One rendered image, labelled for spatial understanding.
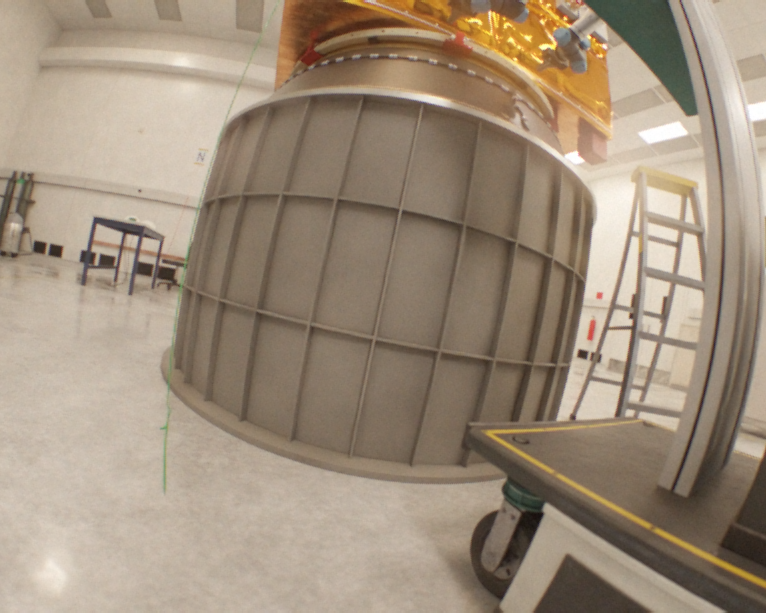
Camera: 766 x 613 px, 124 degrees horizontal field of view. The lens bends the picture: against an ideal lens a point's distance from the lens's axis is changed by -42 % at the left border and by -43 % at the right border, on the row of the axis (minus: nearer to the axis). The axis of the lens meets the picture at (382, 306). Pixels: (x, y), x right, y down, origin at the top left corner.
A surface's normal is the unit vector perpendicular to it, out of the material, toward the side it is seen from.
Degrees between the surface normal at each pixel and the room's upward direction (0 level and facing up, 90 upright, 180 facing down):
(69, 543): 0
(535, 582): 90
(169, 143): 90
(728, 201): 90
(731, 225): 90
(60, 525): 0
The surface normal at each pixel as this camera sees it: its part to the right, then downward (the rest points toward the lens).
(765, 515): -0.91, -0.18
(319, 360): -0.11, -0.01
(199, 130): 0.33, 0.08
